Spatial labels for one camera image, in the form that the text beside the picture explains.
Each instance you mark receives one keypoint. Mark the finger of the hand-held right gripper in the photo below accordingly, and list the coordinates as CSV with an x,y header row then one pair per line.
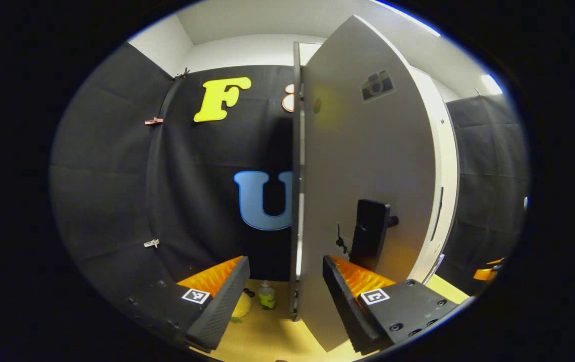
x,y
487,271

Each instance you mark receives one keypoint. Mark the green label bottle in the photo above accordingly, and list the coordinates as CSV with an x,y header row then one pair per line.
x,y
267,299

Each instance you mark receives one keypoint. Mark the white cabinet door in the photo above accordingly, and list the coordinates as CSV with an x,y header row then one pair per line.
x,y
447,151
363,151

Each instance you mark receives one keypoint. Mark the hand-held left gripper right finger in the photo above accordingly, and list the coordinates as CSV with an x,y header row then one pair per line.
x,y
350,309

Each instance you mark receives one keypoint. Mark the black backdrop cloth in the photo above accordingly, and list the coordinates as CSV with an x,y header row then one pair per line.
x,y
116,176

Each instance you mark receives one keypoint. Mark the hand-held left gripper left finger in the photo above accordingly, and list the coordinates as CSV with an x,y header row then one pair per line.
x,y
222,306

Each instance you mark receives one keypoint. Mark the silver cloth clip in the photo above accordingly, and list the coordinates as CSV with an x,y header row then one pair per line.
x,y
151,243

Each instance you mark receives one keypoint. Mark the yellow plush toy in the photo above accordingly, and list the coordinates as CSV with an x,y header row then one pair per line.
x,y
242,306

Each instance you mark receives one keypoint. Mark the red cloth clip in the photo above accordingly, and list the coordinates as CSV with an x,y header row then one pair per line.
x,y
154,121

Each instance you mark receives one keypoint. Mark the small ceiling light panel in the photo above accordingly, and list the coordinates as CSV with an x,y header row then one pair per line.
x,y
491,84

